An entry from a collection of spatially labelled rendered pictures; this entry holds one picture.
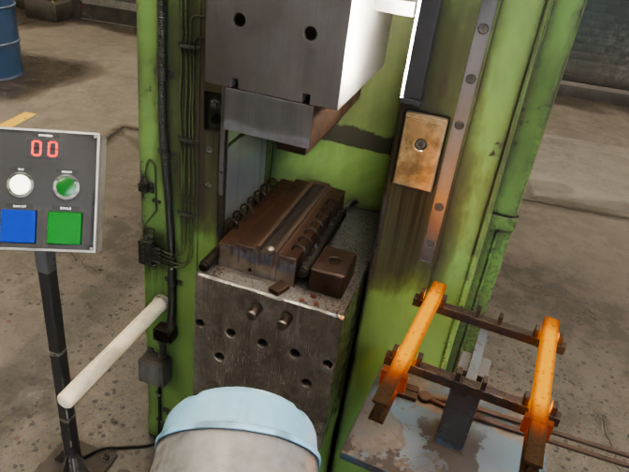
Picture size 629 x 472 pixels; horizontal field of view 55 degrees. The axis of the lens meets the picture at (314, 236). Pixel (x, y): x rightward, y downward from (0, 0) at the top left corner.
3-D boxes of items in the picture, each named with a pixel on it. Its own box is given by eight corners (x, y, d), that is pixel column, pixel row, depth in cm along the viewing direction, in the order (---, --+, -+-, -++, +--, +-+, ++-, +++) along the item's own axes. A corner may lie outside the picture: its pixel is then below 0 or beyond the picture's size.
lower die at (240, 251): (293, 286, 145) (297, 257, 140) (218, 264, 149) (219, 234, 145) (342, 213, 180) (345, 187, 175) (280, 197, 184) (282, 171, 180)
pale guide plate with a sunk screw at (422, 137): (431, 192, 135) (447, 121, 127) (391, 183, 137) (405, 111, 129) (431, 189, 137) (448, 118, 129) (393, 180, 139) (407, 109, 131)
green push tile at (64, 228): (80, 245, 138) (81, 212, 138) (46, 243, 137) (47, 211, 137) (82, 245, 140) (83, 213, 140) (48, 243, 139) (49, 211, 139)
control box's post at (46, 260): (75, 476, 197) (35, 178, 142) (65, 472, 198) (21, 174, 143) (82, 466, 200) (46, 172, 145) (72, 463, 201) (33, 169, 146)
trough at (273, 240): (276, 256, 142) (277, 251, 142) (255, 250, 143) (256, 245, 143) (329, 188, 177) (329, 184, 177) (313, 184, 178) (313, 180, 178)
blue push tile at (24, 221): (34, 243, 137) (36, 210, 136) (-1, 242, 136) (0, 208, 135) (36, 243, 139) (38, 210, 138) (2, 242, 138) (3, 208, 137)
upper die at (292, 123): (309, 149, 127) (314, 106, 122) (223, 129, 131) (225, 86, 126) (359, 98, 162) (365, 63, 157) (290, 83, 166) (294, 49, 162)
